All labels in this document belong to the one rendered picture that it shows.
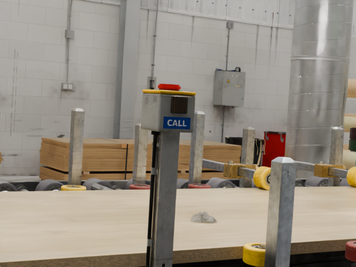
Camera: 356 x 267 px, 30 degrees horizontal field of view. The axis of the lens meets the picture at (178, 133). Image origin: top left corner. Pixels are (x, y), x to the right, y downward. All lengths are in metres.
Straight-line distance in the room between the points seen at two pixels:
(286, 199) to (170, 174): 0.26
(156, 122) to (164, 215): 0.16
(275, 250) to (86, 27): 7.65
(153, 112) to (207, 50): 8.61
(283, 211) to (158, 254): 0.27
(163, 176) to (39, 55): 7.46
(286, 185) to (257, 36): 9.02
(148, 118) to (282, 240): 0.37
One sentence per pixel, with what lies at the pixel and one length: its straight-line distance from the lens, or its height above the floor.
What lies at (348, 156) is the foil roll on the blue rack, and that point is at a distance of 8.61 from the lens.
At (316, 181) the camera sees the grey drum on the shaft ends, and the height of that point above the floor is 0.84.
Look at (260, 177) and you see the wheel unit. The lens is 2.38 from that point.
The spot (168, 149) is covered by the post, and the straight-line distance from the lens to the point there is 1.14.
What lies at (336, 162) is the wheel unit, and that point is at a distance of 2.85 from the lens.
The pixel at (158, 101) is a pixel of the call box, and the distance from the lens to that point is 1.11.
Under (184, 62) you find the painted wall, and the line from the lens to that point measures 9.50.
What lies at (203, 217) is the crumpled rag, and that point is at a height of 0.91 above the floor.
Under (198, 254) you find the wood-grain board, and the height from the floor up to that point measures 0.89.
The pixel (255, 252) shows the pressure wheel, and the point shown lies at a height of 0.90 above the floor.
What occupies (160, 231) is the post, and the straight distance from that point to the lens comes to 1.15.
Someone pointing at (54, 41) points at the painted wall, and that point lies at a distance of 8.63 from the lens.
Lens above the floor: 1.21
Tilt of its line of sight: 3 degrees down
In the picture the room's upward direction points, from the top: 3 degrees clockwise
